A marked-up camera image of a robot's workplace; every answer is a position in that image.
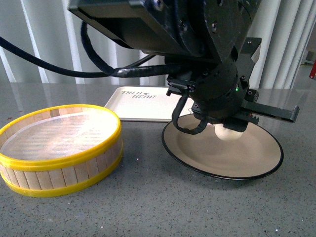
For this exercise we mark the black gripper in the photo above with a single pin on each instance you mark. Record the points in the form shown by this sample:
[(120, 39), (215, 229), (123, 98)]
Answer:
[(221, 92)]

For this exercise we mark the beige plate with black rim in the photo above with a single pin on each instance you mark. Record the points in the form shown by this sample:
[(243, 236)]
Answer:
[(255, 154)]

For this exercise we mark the white steamed bun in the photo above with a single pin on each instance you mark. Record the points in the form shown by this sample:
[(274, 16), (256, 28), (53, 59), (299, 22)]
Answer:
[(226, 134)]

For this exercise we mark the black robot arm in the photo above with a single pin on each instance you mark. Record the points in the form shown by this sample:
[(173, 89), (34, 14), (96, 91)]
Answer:
[(208, 56)]

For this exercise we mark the cream bear print tray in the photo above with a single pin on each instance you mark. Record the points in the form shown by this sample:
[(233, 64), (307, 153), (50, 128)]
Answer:
[(132, 103)]

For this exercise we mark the red object in background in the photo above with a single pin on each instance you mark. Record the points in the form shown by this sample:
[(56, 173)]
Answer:
[(312, 74)]

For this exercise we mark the grey pleated curtain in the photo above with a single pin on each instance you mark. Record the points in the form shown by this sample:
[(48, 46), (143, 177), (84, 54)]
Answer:
[(47, 30)]

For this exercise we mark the white steamer liner cloth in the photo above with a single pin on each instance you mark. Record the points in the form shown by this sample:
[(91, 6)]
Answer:
[(61, 136)]

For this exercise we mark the yellow rimmed wooden steamer basket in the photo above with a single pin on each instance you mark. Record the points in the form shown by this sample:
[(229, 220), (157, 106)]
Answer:
[(59, 176)]

